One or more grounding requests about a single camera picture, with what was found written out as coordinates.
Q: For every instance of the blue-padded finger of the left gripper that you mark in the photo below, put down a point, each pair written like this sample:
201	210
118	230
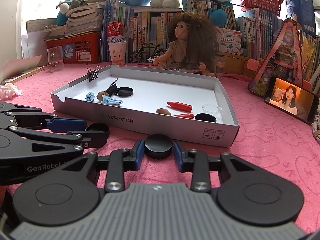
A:
66	125

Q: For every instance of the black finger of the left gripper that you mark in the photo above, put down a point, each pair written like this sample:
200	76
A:
91	139

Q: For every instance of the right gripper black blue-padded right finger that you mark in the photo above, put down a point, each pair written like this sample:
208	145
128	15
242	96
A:
196	162

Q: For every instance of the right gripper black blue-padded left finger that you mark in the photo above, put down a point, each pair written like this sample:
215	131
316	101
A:
121	161

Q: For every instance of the grey round lid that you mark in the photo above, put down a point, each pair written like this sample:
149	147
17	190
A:
158	146

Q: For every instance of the light blue hair clip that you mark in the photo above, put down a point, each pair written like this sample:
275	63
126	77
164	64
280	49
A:
110	101

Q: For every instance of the brown walnut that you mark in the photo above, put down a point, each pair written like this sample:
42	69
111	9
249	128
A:
100	95

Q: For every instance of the black binder clip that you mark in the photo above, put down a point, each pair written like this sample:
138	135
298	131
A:
112	89
92	74

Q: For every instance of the black round lid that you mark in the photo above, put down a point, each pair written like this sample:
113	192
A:
124	92

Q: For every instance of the brown nut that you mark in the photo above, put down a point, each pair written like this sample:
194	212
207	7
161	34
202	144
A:
163	111

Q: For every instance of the black round cap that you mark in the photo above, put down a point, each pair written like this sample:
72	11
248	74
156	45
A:
206	117

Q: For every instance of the small blue charm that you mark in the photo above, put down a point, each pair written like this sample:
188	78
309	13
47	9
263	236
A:
90	97

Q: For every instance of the white cardboard box tray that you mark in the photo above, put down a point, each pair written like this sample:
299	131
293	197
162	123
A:
152	89

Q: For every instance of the clear round lid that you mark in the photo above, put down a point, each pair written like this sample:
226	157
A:
211	109

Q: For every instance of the black binder clip on box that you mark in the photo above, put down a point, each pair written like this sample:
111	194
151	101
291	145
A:
92	74

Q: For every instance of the crumpled pink tissue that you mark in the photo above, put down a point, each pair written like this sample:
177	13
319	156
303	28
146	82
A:
8	90

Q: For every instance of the clear acrylic block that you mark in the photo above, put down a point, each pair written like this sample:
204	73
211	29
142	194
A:
55	59

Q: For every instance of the red plastic crate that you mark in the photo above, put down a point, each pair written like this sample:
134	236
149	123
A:
82	48

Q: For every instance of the white cat paper cup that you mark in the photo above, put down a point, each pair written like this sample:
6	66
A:
117	52

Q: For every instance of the black miniature bicycle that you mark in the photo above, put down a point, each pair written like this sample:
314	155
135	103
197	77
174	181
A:
146	53

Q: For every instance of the small brown-lid jar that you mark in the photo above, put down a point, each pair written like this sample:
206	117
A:
219	66

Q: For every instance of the small blue plush doll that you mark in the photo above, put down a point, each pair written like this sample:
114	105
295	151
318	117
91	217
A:
64	7

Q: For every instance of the stack of grey books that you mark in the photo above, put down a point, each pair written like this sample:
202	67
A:
84	16

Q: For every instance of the red Budweiser can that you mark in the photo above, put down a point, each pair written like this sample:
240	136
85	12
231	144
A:
115	32

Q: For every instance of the brown-haired doll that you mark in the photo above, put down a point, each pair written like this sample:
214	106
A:
192	45

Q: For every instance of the smartphone playing video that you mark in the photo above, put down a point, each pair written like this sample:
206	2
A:
291	99

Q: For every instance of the colourful stationery box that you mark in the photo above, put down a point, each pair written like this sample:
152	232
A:
229	40

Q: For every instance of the pink triangular picture box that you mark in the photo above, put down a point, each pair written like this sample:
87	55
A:
284	60

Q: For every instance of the row of upright books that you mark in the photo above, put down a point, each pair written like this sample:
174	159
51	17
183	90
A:
193	46

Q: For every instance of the red basket on books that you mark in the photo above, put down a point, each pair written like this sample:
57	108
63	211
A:
272	6

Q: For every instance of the blue paper bag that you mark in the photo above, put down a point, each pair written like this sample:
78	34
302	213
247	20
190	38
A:
302	12

